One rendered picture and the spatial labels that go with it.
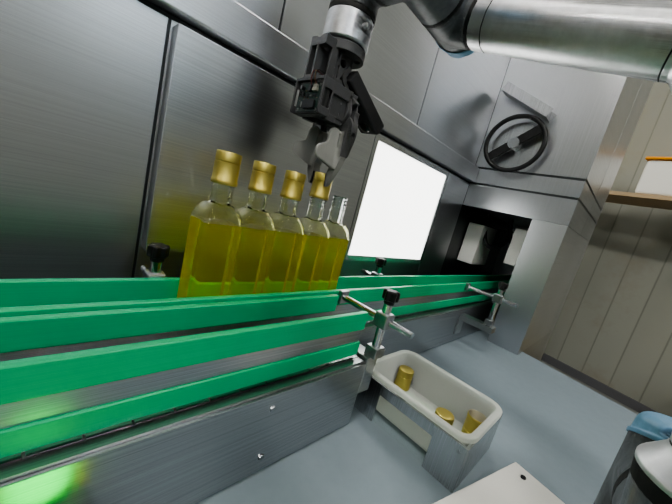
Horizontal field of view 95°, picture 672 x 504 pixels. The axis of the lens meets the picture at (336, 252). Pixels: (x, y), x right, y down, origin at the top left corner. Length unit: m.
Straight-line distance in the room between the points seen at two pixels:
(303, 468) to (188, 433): 0.21
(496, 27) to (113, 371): 0.61
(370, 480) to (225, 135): 0.59
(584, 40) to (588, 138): 0.87
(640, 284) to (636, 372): 0.78
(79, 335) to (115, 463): 0.13
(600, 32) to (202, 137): 0.54
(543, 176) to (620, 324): 2.76
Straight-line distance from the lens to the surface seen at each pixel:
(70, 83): 0.58
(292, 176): 0.51
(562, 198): 1.33
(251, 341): 0.40
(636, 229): 3.99
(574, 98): 1.43
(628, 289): 3.94
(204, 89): 0.58
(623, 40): 0.51
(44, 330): 0.41
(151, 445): 0.40
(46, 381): 0.35
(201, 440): 0.42
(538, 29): 0.54
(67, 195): 0.58
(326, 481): 0.55
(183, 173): 0.57
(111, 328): 0.41
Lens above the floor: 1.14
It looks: 10 degrees down
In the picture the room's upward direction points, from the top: 15 degrees clockwise
